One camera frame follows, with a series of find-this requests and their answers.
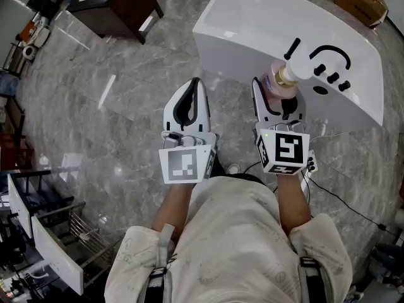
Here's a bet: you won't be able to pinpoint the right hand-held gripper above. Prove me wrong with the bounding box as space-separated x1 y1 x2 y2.
251 77 312 175

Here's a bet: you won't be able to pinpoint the white cable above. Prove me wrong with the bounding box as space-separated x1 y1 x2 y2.
308 131 352 145

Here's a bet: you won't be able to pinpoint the black trousers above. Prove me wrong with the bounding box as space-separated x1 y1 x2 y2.
214 158 263 184

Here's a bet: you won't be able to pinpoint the person's right forearm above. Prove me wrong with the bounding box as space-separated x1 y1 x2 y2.
275 172 313 237

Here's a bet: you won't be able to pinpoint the white bathtub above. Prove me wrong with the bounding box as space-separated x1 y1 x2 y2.
192 0 384 133

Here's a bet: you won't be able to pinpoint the person's left forearm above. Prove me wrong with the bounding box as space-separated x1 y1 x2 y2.
151 181 198 242

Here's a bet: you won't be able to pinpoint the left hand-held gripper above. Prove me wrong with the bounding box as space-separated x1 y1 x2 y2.
158 77 221 185

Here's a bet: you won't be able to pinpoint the black arched faucet spout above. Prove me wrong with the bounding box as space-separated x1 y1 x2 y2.
309 44 352 71

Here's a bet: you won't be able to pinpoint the metal wire rack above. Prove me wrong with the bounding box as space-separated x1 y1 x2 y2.
67 211 119 284

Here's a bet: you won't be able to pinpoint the orange box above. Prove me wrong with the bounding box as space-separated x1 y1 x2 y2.
18 20 36 42

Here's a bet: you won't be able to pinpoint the white power strip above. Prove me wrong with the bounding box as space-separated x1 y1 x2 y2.
306 149 319 174

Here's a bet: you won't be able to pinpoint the grey harness strap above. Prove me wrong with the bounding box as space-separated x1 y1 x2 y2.
147 224 176 303
297 256 326 303

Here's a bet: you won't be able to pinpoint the pink bottle with white pump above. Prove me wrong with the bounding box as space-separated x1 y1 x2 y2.
261 49 312 101

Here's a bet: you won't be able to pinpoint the beige printed t-shirt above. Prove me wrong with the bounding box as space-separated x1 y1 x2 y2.
104 175 354 303

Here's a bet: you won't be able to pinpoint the dark wooden vanity cabinet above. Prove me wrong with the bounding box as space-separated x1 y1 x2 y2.
65 0 165 45

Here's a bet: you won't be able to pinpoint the white drawer front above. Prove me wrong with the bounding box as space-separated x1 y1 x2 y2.
30 215 85 296
7 174 33 239

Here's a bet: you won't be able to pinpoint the black flat screen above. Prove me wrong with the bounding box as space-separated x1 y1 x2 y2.
26 0 61 20

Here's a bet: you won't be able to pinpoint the black cable with adapter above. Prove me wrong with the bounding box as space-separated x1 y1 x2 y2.
299 169 404 238

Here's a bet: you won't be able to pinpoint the small white round appliance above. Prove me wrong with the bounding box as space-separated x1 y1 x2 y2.
21 44 39 60

